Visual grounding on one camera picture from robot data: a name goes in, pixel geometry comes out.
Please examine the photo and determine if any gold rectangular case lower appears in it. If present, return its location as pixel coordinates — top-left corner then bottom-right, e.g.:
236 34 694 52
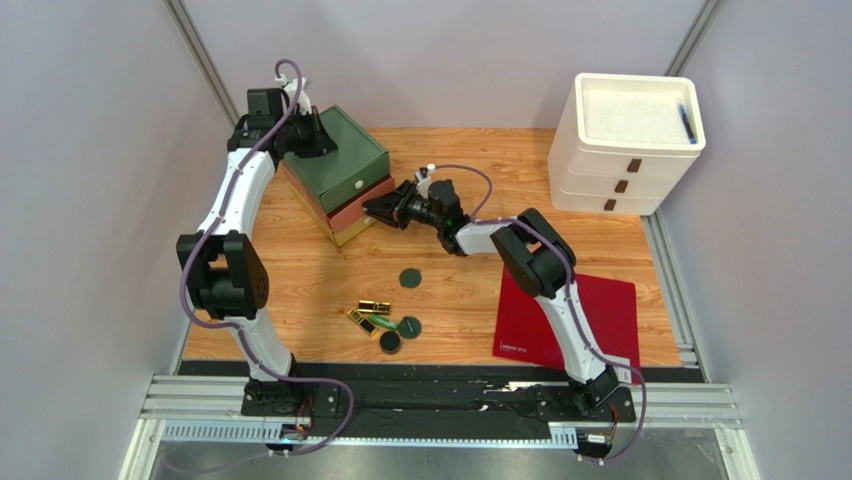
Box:
347 309 378 337

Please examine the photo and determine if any blue pen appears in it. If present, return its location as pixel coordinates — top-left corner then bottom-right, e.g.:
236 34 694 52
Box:
677 104 698 145

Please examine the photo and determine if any white three-drawer organizer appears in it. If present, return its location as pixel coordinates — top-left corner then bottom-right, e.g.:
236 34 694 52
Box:
548 73 706 216

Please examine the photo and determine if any gold rectangular case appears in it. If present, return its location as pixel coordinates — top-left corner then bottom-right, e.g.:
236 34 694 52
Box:
347 309 378 337
356 300 392 315

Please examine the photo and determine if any dark green round compact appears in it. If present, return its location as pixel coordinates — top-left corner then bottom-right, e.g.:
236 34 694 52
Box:
398 268 423 289

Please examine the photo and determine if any gold rectangular case upper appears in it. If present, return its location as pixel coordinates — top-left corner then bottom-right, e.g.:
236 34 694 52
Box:
356 300 392 315

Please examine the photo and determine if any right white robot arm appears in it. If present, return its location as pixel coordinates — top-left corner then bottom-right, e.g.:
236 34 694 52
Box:
362 180 619 410

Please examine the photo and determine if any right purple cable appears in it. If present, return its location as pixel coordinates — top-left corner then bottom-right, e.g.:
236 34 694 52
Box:
417 163 650 465

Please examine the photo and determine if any red mirror board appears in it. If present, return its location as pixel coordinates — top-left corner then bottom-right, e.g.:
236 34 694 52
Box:
492 270 641 371

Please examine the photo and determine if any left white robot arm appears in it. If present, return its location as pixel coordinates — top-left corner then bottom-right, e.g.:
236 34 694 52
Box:
176 83 337 407

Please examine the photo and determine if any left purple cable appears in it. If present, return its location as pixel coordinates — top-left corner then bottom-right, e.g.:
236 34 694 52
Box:
178 58 356 458

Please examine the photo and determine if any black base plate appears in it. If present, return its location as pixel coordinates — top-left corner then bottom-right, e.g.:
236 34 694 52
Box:
240 363 651 441

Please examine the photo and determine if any black round compact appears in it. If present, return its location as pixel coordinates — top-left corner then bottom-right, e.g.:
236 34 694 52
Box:
379 331 402 355

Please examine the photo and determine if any yellow bottom drawer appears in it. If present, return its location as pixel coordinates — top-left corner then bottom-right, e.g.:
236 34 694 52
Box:
294 191 375 247

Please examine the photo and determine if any pink drawer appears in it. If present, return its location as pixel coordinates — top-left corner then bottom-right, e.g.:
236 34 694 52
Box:
283 167 396 234

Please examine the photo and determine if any purple cable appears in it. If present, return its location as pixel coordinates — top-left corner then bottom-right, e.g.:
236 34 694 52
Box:
178 58 356 458
417 163 650 465

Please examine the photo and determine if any aluminium frame rail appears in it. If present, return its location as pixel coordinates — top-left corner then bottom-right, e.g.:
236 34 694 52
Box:
121 375 760 479

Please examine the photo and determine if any green lipstick tube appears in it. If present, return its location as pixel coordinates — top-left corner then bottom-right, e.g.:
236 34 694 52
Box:
368 313 398 331

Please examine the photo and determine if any green top drawer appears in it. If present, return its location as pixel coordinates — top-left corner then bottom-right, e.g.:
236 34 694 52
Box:
281 105 390 213

